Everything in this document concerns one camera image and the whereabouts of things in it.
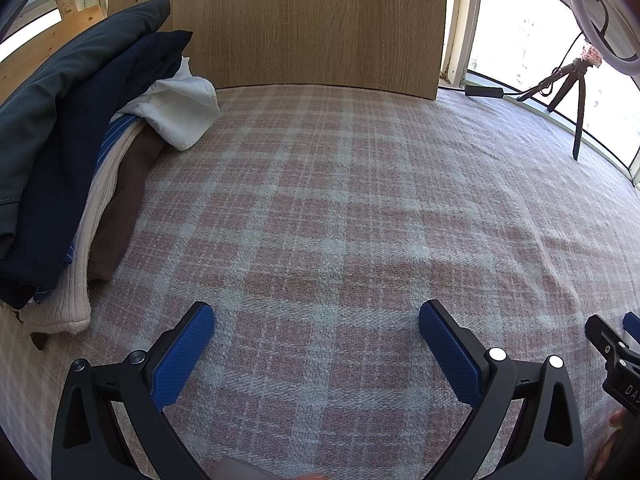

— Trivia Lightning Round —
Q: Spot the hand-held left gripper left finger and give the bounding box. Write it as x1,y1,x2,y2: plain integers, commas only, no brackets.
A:
51,301,216,480

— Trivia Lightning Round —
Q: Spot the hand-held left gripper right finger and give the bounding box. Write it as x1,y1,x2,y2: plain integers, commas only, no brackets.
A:
418,299,586,480

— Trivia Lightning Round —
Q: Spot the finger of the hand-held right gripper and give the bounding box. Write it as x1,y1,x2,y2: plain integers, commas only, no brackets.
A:
622,311,640,346
585,314,628,361

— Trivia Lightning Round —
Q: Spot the person's right hand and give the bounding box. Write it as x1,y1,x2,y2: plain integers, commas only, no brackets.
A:
589,409,627,479

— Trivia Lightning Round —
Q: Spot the cream ribbed sweater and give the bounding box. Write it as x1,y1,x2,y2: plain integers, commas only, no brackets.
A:
20,122,146,336

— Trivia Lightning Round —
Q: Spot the pink plaid blanket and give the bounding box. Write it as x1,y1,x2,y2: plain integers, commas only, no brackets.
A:
0,82,640,480

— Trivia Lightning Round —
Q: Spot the navy folded garment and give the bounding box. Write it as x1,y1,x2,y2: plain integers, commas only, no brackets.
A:
0,30,193,311

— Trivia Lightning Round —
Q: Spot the black tripod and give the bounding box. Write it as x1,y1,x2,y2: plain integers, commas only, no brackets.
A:
515,57,601,162

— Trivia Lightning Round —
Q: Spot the blue striped shirt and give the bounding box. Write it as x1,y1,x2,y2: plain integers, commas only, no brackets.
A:
32,114,138,303

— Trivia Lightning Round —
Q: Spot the white folded garment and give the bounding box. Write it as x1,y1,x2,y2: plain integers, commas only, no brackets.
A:
117,56,221,151

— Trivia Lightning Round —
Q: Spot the black inline remote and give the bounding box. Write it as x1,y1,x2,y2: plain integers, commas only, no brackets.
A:
464,85,506,100

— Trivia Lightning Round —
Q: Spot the dark grey folded garment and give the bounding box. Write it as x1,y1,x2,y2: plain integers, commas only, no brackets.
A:
0,0,173,261

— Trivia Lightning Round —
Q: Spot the pale wooden plank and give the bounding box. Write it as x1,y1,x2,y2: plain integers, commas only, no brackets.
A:
0,0,108,96

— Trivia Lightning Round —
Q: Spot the wooden board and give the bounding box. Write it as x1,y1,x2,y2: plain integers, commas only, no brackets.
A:
106,0,449,101

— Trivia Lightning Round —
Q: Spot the black ring light cable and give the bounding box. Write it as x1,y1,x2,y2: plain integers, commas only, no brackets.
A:
502,0,613,98

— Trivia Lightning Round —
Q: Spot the white ring light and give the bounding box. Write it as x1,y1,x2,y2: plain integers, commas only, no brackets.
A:
560,0,640,78

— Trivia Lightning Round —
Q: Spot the white window frame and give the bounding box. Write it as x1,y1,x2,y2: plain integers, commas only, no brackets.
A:
440,0,640,186

